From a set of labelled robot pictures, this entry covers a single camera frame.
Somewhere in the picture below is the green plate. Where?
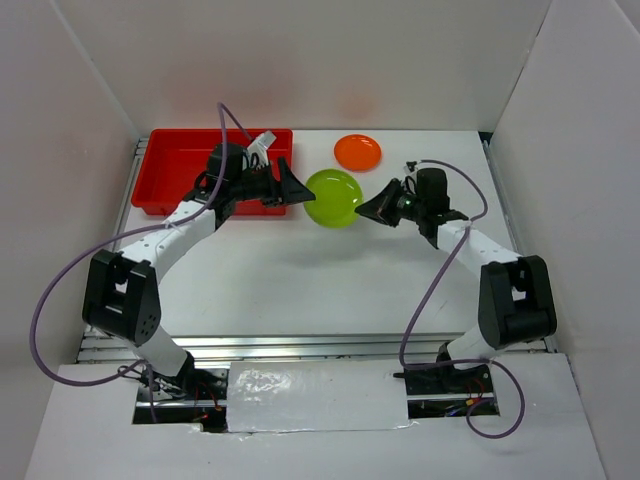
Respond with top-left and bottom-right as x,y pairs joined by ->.
304,169 -> 364,229

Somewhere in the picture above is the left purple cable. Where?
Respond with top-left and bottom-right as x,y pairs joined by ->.
29,102 -> 254,425

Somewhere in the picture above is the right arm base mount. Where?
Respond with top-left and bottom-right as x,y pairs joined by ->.
393,364 -> 499,420

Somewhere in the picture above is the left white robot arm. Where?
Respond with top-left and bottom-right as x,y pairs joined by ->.
82,142 -> 315,399

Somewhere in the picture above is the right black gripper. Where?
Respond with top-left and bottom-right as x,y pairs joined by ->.
356,177 -> 427,227

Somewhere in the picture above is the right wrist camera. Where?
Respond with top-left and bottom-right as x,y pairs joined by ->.
403,161 -> 418,193

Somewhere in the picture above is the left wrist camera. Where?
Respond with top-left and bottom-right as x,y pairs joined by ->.
247,131 -> 276,170

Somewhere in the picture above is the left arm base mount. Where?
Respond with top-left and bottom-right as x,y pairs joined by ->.
124,368 -> 229,434

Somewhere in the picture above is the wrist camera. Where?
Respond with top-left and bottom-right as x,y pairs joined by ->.
247,131 -> 276,170
403,161 -> 418,193

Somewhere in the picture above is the orange plate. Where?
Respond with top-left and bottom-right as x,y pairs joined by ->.
333,134 -> 382,172

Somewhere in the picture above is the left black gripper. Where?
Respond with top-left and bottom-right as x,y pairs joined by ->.
230,156 -> 315,209

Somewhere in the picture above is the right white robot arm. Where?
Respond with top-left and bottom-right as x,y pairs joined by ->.
355,160 -> 557,392

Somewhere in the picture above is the white foil cover plate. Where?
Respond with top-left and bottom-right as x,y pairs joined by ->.
226,360 -> 410,433

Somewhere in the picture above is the red plastic bin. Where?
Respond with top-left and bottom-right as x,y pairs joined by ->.
131,129 -> 293,217

